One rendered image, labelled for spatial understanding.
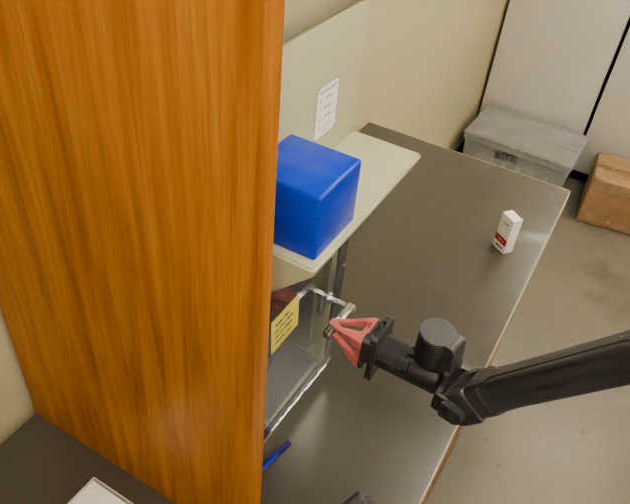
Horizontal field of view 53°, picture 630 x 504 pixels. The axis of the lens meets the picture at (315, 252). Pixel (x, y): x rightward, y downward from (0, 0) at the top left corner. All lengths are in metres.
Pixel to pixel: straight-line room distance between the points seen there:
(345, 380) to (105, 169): 0.79
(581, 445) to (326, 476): 1.59
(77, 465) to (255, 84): 0.89
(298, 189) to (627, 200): 3.09
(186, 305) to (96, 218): 0.15
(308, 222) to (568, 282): 2.68
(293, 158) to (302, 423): 0.67
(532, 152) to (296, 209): 2.94
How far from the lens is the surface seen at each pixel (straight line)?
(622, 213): 3.73
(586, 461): 2.63
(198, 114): 0.59
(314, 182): 0.70
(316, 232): 0.71
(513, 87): 3.96
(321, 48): 0.82
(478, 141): 3.64
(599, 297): 3.31
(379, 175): 0.90
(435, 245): 1.73
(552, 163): 3.57
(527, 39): 3.85
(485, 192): 1.99
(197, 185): 0.64
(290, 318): 1.01
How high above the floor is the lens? 1.99
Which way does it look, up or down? 40 degrees down
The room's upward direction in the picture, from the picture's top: 6 degrees clockwise
